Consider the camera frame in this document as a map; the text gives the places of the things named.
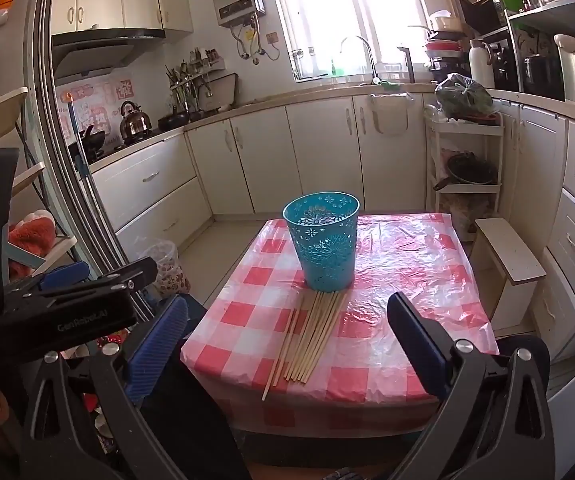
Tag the white electric kettle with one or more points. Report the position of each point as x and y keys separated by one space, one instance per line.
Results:
x=570 y=70

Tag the white wooden stool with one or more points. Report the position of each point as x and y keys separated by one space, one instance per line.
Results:
x=510 y=255

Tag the dark cutting board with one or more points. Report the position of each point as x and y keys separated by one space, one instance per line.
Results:
x=222 y=91

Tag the pile of wooden chopsticks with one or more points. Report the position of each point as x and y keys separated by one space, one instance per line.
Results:
x=312 y=340

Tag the metal shelf rack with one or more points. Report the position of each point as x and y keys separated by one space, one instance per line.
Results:
x=542 y=10

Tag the trash bin with floral bag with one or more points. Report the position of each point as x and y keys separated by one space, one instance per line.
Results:
x=165 y=270

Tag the sliding door frame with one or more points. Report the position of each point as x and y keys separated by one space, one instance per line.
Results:
x=52 y=125

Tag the white thermos bottle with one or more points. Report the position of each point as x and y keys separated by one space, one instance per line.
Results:
x=481 y=65

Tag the red plush toy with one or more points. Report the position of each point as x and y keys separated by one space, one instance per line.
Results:
x=32 y=235

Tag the red checked plastic tablecloth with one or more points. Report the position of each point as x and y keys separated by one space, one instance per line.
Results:
x=402 y=300

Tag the teal plastic basket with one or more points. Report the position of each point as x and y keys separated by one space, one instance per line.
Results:
x=325 y=250

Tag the chrome sink faucet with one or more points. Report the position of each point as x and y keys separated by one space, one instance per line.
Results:
x=370 y=60

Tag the pink wall sticker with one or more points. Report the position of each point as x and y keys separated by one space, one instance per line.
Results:
x=97 y=105

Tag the green vegetable bag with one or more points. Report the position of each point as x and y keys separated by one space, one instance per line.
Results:
x=465 y=95

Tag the black pot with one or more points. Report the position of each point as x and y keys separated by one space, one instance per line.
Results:
x=173 y=121

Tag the stack of dishes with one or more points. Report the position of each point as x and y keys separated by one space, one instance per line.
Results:
x=445 y=45

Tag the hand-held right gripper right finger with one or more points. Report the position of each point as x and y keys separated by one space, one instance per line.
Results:
x=417 y=345

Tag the black faucet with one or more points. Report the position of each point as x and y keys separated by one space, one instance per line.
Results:
x=410 y=65

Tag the wall utensil rack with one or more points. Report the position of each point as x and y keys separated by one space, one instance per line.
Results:
x=187 y=80

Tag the black microwave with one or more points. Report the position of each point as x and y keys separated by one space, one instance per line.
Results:
x=480 y=12

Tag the kitchen window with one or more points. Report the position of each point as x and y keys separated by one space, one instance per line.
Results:
x=327 y=10

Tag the black pan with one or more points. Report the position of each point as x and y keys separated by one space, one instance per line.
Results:
x=470 y=170

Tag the black coffee machine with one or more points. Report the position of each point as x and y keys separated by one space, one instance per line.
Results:
x=505 y=67

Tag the steel kettle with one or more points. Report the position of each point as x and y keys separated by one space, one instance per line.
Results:
x=135 y=122

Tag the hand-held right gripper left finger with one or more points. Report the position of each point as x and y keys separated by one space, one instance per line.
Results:
x=160 y=345

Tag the range hood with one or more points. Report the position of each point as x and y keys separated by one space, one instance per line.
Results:
x=97 y=52

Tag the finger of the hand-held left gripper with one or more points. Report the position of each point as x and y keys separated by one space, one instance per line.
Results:
x=65 y=274
x=132 y=272

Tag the white base cabinets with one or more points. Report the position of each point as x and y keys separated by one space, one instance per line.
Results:
x=267 y=160
x=537 y=160

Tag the black wok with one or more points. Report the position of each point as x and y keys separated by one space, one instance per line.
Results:
x=90 y=142

